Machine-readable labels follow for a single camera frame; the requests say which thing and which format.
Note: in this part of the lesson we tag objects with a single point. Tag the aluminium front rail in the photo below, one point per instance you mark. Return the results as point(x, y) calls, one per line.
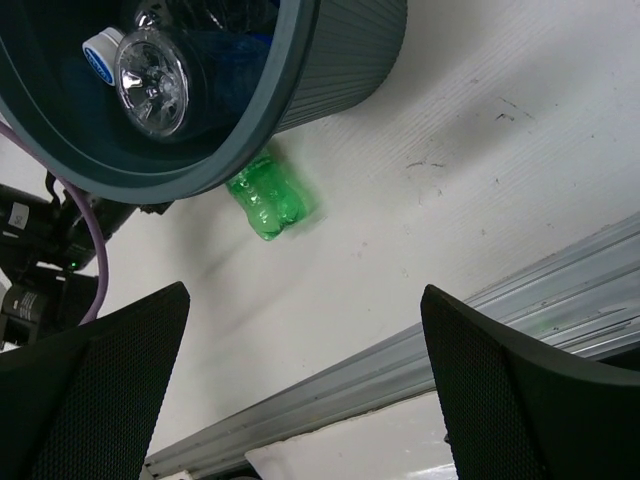
point(584, 300)

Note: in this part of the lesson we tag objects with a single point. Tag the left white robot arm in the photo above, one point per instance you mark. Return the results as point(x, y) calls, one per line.
point(44, 246)

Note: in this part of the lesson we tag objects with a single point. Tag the green plastic bottle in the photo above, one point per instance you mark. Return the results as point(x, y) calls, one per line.
point(274, 194)

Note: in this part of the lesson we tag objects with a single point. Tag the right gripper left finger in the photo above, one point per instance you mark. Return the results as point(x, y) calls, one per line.
point(83, 404)

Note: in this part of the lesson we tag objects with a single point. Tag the dark teal plastic bin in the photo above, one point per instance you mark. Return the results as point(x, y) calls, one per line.
point(325, 57)

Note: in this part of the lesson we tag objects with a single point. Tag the clear unlabeled plastic bottle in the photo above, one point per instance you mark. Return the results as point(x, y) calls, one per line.
point(164, 86)

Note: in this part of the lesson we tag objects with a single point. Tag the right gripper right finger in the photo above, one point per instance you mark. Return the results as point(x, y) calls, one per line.
point(517, 408)

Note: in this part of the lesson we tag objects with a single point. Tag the clear bottle blue label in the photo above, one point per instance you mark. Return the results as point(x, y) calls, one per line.
point(242, 34)
point(100, 51)

